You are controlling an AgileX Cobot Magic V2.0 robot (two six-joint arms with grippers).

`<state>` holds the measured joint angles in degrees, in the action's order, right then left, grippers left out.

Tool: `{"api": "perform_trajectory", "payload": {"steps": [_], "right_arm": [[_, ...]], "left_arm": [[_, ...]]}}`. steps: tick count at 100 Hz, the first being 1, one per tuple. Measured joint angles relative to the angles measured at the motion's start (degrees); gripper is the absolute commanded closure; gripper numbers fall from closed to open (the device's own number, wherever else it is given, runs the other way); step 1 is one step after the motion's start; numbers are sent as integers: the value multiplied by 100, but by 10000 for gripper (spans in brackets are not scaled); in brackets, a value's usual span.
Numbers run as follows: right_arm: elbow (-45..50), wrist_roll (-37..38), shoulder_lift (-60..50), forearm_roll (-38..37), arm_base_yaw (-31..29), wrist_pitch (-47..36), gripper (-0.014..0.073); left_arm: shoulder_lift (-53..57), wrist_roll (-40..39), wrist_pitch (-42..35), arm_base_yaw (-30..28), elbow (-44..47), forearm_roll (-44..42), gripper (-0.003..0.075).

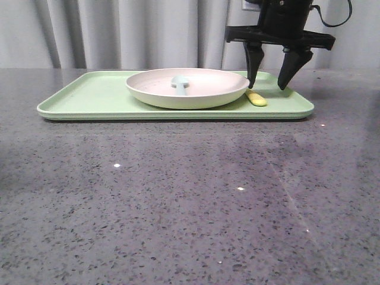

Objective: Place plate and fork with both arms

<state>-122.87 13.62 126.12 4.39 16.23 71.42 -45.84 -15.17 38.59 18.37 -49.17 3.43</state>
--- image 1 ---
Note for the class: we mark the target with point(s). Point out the light green rectangular tray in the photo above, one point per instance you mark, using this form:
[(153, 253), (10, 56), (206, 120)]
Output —
[(103, 95)]

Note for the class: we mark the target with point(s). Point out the white round plate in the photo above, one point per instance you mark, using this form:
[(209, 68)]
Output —
[(207, 88)]

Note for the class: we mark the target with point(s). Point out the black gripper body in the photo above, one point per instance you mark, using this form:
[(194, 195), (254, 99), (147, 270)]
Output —
[(280, 23)]

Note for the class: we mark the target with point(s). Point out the grey pleated curtain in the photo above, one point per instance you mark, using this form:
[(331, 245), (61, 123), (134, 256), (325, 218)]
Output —
[(160, 34)]

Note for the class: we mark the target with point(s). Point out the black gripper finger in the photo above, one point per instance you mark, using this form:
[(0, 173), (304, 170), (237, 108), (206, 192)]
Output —
[(254, 55), (294, 60)]

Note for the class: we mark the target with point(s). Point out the yellow plastic fork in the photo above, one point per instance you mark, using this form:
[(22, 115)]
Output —
[(255, 98)]

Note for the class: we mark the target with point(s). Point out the light blue plastic spoon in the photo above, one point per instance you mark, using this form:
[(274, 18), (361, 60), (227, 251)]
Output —
[(180, 83)]

